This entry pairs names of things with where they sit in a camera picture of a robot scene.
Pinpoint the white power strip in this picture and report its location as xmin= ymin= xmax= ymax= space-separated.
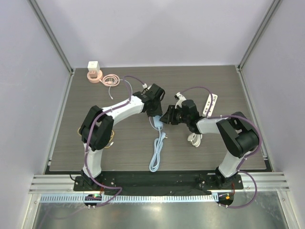
xmin=187 ymin=93 xmax=219 ymax=148

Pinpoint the yellow charger with cable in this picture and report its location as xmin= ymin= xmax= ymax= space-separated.
xmin=77 ymin=127 xmax=115 ymax=148

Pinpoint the blue power strip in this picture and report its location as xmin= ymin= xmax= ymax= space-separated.
xmin=149 ymin=115 xmax=167 ymax=173

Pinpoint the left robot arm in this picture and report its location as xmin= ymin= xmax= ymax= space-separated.
xmin=80 ymin=84 xmax=165 ymax=191

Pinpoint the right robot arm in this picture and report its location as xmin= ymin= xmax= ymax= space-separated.
xmin=160 ymin=100 xmax=261 ymax=189

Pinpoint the white cube adapter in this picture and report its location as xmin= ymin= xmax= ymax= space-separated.
xmin=87 ymin=61 xmax=100 ymax=74

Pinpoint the aluminium frame rail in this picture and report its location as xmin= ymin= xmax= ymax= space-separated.
xmin=29 ymin=172 xmax=289 ymax=194

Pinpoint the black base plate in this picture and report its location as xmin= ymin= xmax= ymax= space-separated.
xmin=73 ymin=170 xmax=244 ymax=193

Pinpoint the pink round socket base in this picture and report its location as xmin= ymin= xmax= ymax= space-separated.
xmin=86 ymin=70 xmax=121 ymax=86

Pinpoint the white cable duct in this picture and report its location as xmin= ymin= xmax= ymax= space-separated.
xmin=40 ymin=193 xmax=218 ymax=204

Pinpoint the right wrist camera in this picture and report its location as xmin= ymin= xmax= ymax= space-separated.
xmin=174 ymin=92 xmax=186 ymax=109

